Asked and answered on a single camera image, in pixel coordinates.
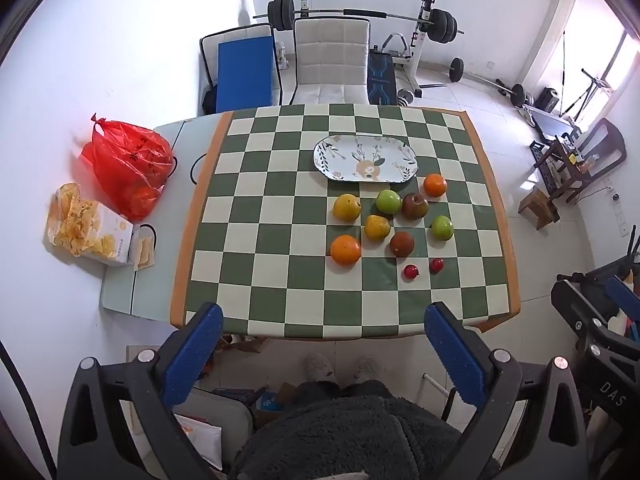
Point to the floral white oval plate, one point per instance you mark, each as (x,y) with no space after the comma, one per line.
(350,152)

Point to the cardboard box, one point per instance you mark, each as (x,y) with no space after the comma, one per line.
(272,400)

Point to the green white checkered tablecloth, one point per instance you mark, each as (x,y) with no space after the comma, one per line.
(260,220)

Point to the dark red apple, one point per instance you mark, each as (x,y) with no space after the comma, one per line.
(415,205)
(401,243)

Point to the green apple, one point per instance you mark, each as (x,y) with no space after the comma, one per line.
(442,227)
(388,201)

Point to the white plastic bag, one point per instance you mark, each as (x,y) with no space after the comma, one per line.
(202,442)

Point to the small orange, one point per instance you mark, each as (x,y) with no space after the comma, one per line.
(435,184)

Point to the red plastic bag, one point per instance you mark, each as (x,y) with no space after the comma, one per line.
(127,170)

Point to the yellow pear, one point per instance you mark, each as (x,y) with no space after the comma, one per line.
(376,227)

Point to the small red cherry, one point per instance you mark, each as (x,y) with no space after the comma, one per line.
(437,265)
(411,272)

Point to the small yellow snack packet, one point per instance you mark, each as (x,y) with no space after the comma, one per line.
(143,250)

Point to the white barbell rack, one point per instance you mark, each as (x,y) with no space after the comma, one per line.
(425,15)

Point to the person's dark fleece clothing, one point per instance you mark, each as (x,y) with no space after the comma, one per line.
(345,440)

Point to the barbell with black plates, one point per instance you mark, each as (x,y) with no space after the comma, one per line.
(442,25)

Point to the person's left grey slipper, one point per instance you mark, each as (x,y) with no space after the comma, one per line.
(320,365)

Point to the black tripod stand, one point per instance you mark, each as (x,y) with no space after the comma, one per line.
(590,90)

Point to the black blue weight bench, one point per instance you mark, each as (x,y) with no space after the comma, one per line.
(381,77)

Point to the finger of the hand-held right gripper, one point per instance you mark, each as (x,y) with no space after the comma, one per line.
(570,300)
(622,292)

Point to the small wooden stool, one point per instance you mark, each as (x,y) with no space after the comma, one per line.
(539,207)

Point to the person's right grey slipper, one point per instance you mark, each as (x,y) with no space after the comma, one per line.
(365,367)

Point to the yellow citrus fruit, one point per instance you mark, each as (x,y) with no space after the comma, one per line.
(346,206)

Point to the small white fan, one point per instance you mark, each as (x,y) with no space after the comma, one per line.
(281,56)

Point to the pale grey table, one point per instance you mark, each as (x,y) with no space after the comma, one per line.
(150,280)

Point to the loose black weight plates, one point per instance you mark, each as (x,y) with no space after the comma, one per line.
(405,97)

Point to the black speaker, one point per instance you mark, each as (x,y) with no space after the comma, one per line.
(548,100)

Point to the long floor barbell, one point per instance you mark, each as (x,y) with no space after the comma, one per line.
(500,85)

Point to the black flat monitor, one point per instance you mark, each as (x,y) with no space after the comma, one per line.
(552,121)

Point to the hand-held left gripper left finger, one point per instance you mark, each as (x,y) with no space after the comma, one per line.
(192,355)

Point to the blue foam mat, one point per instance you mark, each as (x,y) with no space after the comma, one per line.
(245,72)

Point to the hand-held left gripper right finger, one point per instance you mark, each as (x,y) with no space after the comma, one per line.
(457,355)

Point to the large orange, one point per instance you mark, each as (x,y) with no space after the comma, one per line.
(345,250)

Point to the white padded chair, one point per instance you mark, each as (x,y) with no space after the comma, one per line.
(330,60)

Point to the white snack box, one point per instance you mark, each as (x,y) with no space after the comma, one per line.
(107,235)

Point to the person's grey slipper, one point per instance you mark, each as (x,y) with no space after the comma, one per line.
(365,367)
(320,365)

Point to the dark wooden chair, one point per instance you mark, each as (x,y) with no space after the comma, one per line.
(602,147)

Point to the white wall power strip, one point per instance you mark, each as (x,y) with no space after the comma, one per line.
(618,210)

